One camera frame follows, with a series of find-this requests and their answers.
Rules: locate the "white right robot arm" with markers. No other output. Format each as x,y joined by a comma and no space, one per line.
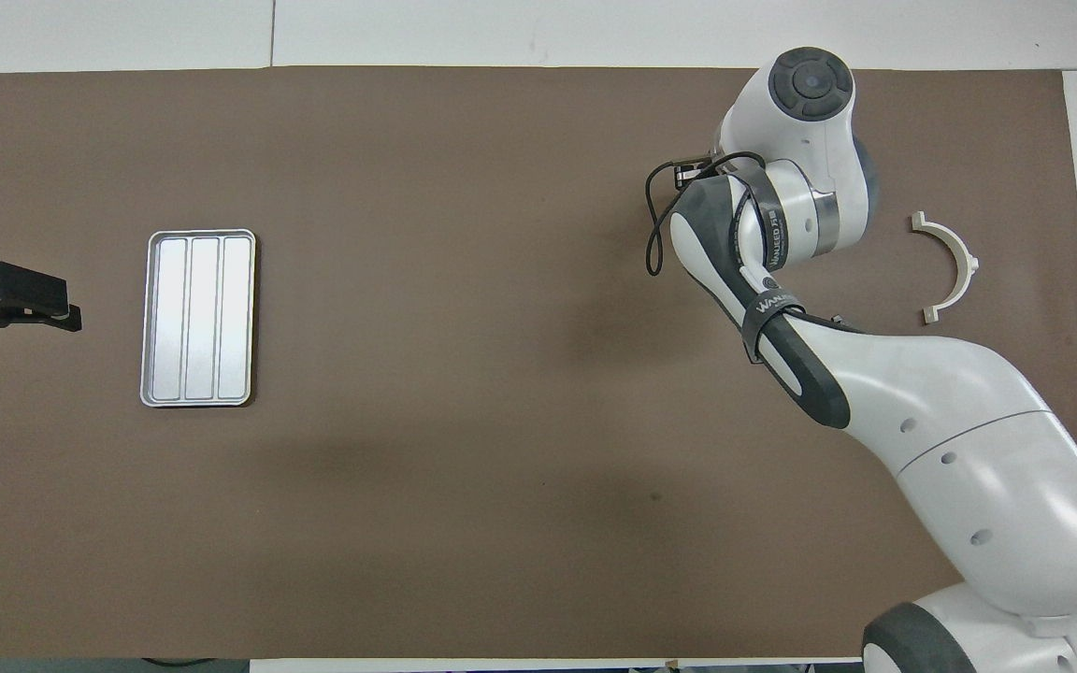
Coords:
969,421

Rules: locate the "silver metal tray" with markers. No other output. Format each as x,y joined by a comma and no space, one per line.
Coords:
202,318

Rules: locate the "brown table mat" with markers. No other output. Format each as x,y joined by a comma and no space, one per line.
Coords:
501,280

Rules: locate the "white curved plastic bracket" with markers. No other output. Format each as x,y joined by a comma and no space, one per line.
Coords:
918,222

